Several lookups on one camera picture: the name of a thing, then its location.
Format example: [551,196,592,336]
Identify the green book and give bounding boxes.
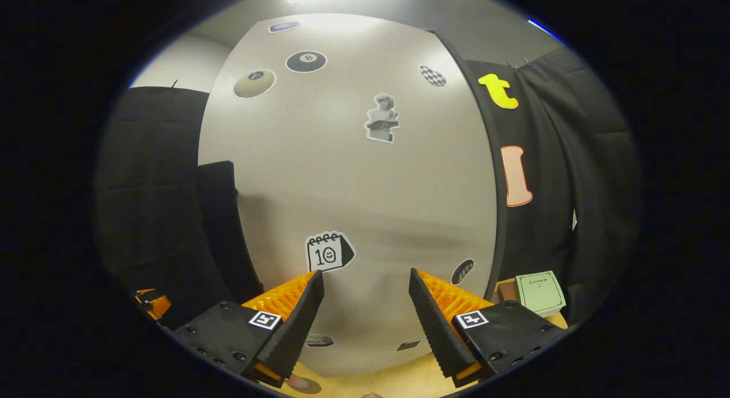
[515,271,567,318]

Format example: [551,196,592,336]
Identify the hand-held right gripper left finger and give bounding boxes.
[171,270,326,387]

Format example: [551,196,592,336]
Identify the round brown coaster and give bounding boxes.
[285,374,323,395]

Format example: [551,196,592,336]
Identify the light grey cabinet door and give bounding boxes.
[197,13,502,379]

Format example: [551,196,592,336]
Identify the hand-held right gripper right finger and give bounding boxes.
[408,268,568,388]

